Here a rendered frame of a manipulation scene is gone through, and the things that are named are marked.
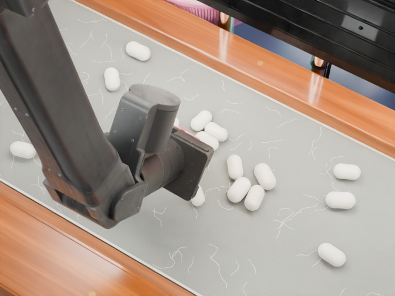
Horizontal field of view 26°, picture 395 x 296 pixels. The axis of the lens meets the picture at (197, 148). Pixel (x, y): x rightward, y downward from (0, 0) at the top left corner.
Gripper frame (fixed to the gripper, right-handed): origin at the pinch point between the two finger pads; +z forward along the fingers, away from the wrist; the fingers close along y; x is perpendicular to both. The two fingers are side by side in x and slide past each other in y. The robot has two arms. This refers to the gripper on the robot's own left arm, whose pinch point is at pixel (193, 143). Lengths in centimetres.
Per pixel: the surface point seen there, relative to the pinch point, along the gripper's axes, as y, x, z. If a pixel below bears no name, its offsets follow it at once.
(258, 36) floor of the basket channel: 5.4, -9.8, 27.6
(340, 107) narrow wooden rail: -13.1, -9.4, 13.1
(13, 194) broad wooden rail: 16.3, 13.6, -10.8
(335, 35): -14.5, -23.7, -17.6
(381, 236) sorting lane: -25.9, 0.9, 4.9
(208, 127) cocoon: 0.4, -1.1, 4.8
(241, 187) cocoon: -8.0, 2.3, 0.3
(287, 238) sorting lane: -16.1, 5.2, 0.0
